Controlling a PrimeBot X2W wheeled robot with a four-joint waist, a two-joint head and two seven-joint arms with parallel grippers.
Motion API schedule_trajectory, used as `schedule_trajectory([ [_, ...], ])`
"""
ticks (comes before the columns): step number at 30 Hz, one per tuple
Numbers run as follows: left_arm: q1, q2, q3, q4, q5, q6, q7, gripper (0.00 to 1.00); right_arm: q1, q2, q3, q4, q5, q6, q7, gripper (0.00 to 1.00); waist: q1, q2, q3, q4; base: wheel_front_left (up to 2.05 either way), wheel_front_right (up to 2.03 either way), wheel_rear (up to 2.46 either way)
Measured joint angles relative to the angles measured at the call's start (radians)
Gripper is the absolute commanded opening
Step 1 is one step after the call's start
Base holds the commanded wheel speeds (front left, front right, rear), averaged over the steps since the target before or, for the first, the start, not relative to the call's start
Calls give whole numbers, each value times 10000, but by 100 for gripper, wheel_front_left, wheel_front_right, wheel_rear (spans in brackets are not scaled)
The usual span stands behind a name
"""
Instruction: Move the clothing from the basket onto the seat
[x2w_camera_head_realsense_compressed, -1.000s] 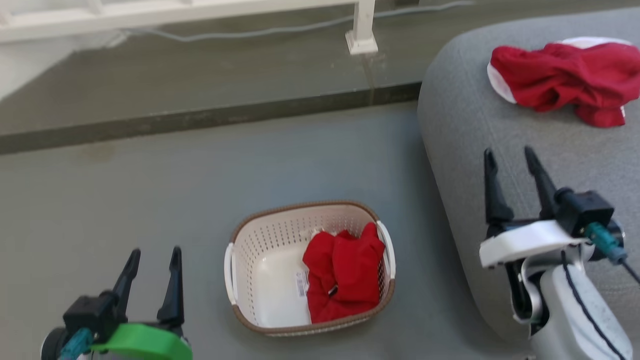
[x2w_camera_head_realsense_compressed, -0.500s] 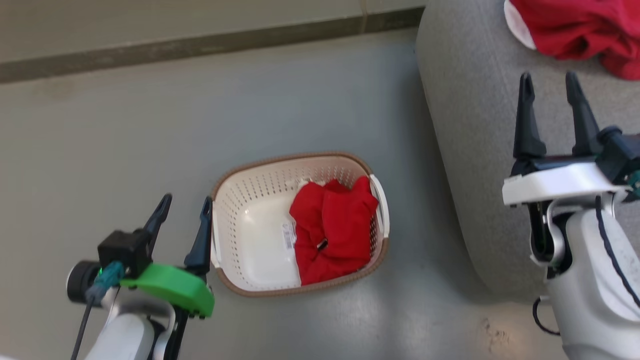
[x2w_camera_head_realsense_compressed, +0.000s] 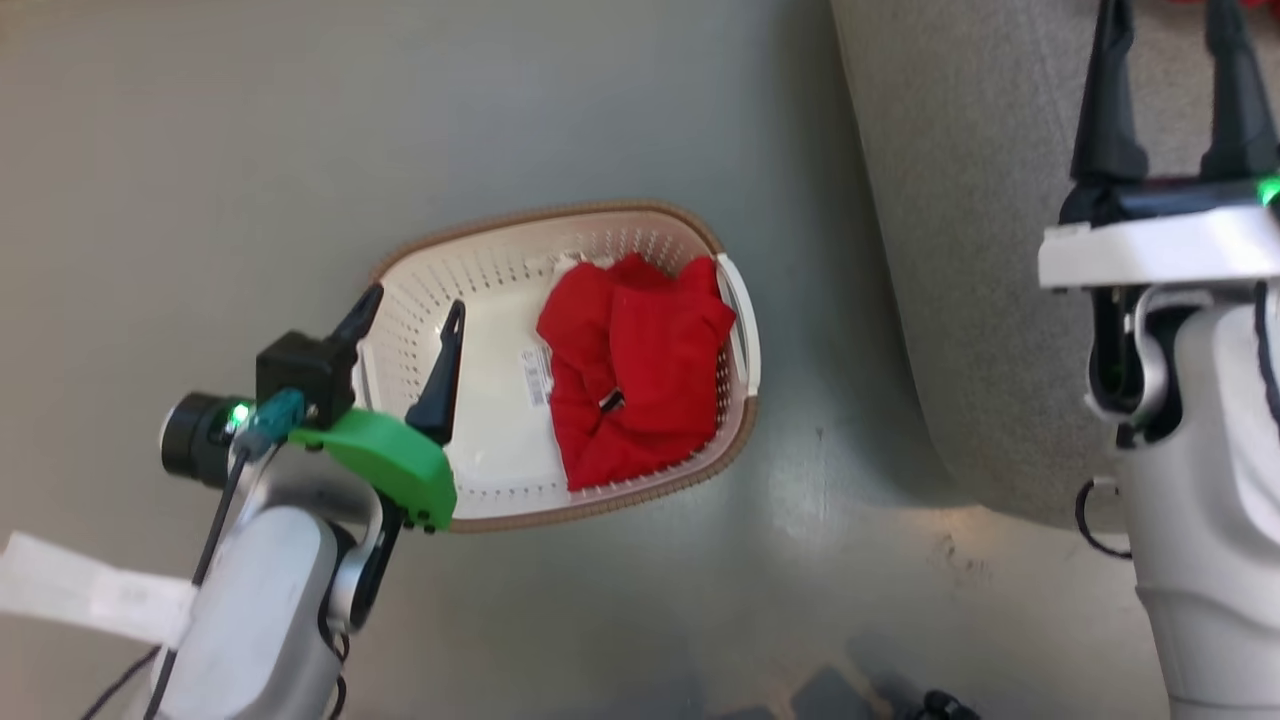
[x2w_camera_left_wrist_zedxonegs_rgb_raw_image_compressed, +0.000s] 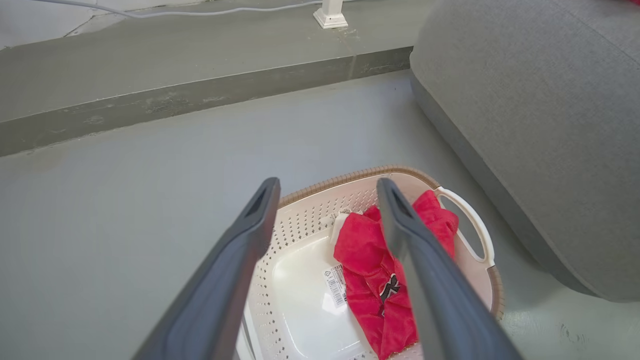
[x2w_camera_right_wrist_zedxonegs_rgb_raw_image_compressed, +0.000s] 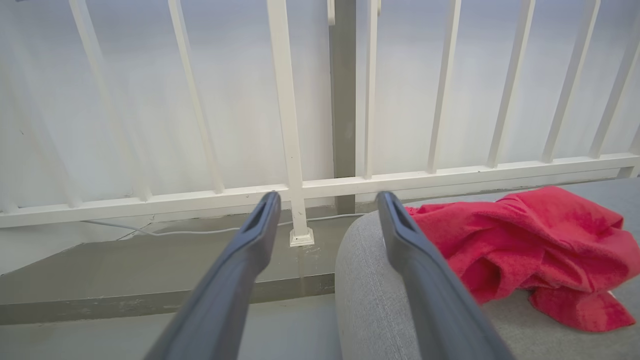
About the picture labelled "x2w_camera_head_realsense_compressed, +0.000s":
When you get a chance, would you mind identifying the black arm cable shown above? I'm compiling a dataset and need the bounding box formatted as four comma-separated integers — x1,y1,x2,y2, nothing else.
80,445,251,720
1075,283,1280,559

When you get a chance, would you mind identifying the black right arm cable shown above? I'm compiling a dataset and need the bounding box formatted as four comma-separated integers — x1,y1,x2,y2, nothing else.
1075,283,1280,559

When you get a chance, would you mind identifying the white plastic laundry basket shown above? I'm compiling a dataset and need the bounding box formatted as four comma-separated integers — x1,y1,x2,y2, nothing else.
355,200,763,533

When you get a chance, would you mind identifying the white barcode sticker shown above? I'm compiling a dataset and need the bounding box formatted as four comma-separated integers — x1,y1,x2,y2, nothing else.
520,345,554,409

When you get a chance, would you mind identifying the plain red garment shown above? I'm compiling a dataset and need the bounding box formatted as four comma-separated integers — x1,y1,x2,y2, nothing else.
536,252,738,493

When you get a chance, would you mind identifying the white paper tag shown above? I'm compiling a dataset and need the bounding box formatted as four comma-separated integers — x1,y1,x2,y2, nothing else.
0,530,196,646

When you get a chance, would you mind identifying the grey fabric sofa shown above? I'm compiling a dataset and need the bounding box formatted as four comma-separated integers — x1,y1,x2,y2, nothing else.
830,0,1280,531

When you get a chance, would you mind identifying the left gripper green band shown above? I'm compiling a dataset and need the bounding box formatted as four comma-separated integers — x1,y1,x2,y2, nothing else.
290,283,467,531

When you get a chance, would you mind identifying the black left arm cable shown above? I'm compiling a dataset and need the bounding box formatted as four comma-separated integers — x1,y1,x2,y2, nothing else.
80,445,251,720

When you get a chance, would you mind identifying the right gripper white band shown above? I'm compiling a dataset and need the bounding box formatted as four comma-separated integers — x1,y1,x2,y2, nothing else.
1038,0,1280,291

